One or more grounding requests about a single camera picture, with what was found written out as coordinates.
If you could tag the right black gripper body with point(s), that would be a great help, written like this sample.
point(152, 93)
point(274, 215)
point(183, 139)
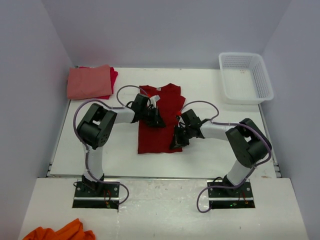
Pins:
point(183, 135)

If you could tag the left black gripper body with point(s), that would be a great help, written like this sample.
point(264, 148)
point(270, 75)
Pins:
point(150, 116)

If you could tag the dark red t shirt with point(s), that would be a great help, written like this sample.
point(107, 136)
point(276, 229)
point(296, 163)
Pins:
point(158, 140)

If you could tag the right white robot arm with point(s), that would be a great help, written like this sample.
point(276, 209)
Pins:
point(249, 145)

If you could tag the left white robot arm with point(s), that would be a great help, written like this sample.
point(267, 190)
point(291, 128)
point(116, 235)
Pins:
point(95, 128)

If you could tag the folded red t shirt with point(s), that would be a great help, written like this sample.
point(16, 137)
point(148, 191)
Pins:
point(113, 78)

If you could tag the folded pink t shirt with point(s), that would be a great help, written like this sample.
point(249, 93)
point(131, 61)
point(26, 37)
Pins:
point(89, 82)

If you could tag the white plastic basket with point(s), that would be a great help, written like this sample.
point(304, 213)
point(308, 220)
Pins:
point(245, 79)

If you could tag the orange t shirt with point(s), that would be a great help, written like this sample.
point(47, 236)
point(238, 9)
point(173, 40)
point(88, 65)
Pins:
point(72, 231)

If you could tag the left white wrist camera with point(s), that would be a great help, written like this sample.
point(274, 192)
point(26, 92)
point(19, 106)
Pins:
point(154, 98)

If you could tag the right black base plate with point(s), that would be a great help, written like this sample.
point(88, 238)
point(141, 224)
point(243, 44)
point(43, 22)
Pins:
point(241, 198)

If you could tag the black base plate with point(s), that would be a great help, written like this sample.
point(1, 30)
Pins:
point(241, 198)
point(105, 197)

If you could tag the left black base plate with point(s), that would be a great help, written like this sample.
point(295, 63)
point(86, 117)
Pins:
point(105, 197)

